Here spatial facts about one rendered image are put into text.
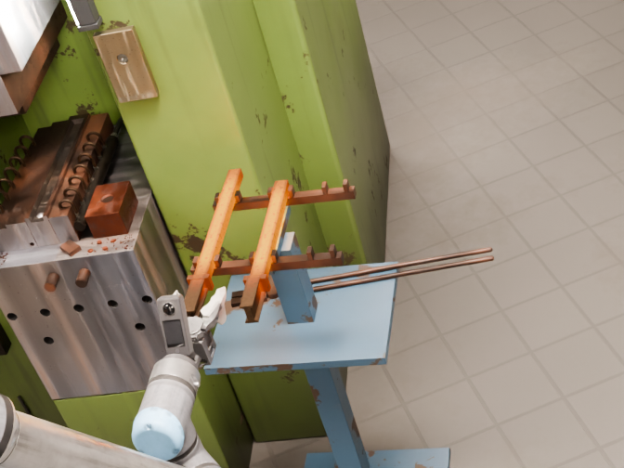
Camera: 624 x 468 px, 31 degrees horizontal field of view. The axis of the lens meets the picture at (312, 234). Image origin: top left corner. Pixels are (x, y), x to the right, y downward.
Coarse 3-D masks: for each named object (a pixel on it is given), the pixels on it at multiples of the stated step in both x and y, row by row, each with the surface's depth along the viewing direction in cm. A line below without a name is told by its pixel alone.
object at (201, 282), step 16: (240, 176) 246; (224, 192) 241; (224, 208) 236; (224, 224) 233; (208, 240) 229; (208, 256) 224; (208, 272) 221; (192, 288) 217; (208, 288) 220; (192, 304) 214
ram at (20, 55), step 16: (0, 0) 222; (16, 0) 229; (32, 0) 237; (48, 0) 245; (0, 16) 221; (16, 16) 228; (32, 16) 236; (48, 16) 244; (0, 32) 222; (16, 32) 227; (32, 32) 235; (0, 48) 225; (16, 48) 226; (32, 48) 234; (0, 64) 227; (16, 64) 227
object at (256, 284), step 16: (272, 192) 236; (272, 208) 232; (272, 224) 228; (272, 240) 224; (256, 256) 221; (256, 272) 217; (256, 288) 211; (240, 304) 209; (256, 304) 213; (256, 320) 210
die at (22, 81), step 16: (64, 16) 265; (48, 32) 255; (48, 48) 254; (32, 64) 244; (0, 80) 230; (16, 80) 236; (32, 80) 243; (0, 96) 232; (16, 96) 235; (0, 112) 235; (16, 112) 234
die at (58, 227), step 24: (96, 120) 282; (48, 144) 279; (72, 144) 274; (96, 144) 273; (24, 168) 274; (48, 168) 268; (24, 192) 264; (72, 192) 258; (0, 216) 260; (24, 216) 256; (48, 216) 253; (72, 216) 254; (0, 240) 258; (24, 240) 257; (48, 240) 257; (72, 240) 256
